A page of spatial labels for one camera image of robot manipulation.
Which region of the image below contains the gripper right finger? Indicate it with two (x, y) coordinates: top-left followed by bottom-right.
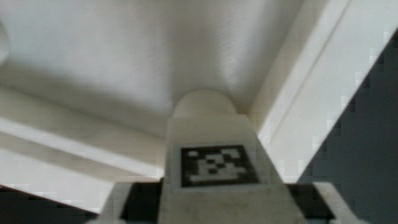
(287, 182), (369, 224)

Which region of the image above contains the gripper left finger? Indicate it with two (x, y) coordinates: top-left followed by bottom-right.
(94, 182), (161, 224)

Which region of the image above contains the white table leg with tag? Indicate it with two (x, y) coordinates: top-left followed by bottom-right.
(158, 90), (305, 224)

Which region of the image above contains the white square tabletop part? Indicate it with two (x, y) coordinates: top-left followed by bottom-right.
(0, 0), (398, 210)

